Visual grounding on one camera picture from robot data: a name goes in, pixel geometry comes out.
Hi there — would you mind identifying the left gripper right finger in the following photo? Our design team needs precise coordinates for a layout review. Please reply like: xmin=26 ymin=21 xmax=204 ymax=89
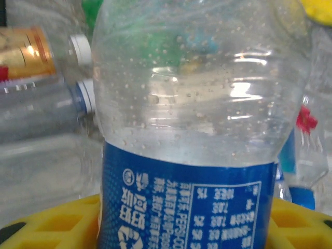
xmin=269 ymin=198 xmax=332 ymax=249

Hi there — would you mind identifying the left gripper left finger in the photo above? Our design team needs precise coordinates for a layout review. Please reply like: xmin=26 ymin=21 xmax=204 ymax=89
xmin=0 ymin=193 xmax=102 ymax=249

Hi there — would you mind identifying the clear bottle red white label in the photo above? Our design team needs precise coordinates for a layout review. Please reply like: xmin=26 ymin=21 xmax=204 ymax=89
xmin=0 ymin=79 xmax=97 ymax=142

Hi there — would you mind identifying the blue label bottle blue cap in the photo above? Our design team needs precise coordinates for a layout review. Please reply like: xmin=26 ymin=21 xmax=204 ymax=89
xmin=91 ymin=0 xmax=313 ymax=249

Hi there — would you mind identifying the orange label bottle white cap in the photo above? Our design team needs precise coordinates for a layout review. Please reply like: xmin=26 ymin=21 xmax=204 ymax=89
xmin=0 ymin=24 xmax=92 ymax=89

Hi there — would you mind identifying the clear bottle blue cap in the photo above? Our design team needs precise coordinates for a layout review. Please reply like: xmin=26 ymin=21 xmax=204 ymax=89
xmin=274 ymin=24 xmax=332 ymax=216

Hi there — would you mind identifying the green bottle yellow cap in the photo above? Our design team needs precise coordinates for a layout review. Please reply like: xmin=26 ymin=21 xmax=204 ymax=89
xmin=302 ymin=0 xmax=332 ymax=26
xmin=81 ymin=0 xmax=104 ymax=20

